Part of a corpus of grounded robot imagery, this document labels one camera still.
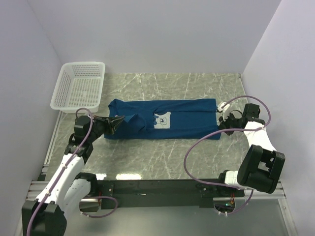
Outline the blue printed t-shirt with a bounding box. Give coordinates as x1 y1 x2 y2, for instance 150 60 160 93
105 98 218 140

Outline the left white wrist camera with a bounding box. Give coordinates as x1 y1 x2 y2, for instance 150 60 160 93
217 102 231 119

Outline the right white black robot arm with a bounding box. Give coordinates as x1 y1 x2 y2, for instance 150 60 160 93
216 102 285 196

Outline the aluminium extrusion rail frame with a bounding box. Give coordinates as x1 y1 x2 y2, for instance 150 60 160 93
26 73 287 202

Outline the white perforated plastic basket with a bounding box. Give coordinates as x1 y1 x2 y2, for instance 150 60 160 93
50 61 106 114

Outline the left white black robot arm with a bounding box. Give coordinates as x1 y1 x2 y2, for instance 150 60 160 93
22 114 124 236

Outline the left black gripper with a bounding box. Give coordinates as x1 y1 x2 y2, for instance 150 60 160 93
88 115 125 142

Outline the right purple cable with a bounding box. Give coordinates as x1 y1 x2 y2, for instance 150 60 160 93
183 95 271 217

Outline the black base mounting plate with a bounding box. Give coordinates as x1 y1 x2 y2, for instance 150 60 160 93
87 179 245 208

